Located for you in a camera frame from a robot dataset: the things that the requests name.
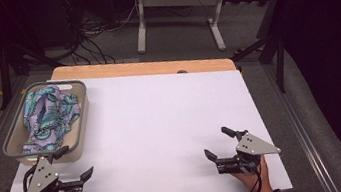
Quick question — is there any black metal stand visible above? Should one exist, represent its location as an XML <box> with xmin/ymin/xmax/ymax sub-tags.
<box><xmin>222</xmin><ymin>0</ymin><xmax>295</xmax><ymax>100</ymax></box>
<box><xmin>0</xmin><ymin>37</ymin><xmax>69</xmax><ymax>111</ymax></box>

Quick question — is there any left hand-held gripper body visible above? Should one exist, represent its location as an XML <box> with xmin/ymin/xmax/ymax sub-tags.
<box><xmin>18</xmin><ymin>150</ymin><xmax>85</xmax><ymax>192</ymax></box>

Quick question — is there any beige plastic basket grey rim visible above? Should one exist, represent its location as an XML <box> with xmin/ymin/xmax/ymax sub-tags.
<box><xmin>0</xmin><ymin>75</ymin><xmax>98</xmax><ymax>173</ymax></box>

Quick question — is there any person's right hand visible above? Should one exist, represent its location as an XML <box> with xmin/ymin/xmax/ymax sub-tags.
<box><xmin>229</xmin><ymin>154</ymin><xmax>276</xmax><ymax>192</ymax></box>

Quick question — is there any tangle of black floor cables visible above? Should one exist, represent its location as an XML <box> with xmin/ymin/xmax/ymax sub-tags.
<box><xmin>53</xmin><ymin>0</ymin><xmax>154</xmax><ymax>72</ymax></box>

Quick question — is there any light wooden table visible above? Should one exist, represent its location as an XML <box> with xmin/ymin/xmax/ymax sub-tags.
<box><xmin>48</xmin><ymin>42</ymin><xmax>238</xmax><ymax>96</ymax></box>

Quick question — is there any right hand-held gripper black cable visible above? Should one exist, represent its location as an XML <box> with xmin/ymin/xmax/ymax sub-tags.
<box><xmin>235</xmin><ymin>163</ymin><xmax>268</xmax><ymax>192</ymax></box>

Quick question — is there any purple seahorse print swimsuit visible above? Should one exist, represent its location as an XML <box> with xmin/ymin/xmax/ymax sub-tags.
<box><xmin>12</xmin><ymin>81</ymin><xmax>88</xmax><ymax>156</ymax></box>

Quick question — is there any white board table cover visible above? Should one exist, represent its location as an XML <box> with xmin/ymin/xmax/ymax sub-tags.
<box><xmin>0</xmin><ymin>49</ymin><xmax>294</xmax><ymax>192</ymax></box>

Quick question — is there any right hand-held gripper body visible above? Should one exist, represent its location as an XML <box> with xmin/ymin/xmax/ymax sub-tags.
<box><xmin>213</xmin><ymin>126</ymin><xmax>285</xmax><ymax>180</ymax></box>

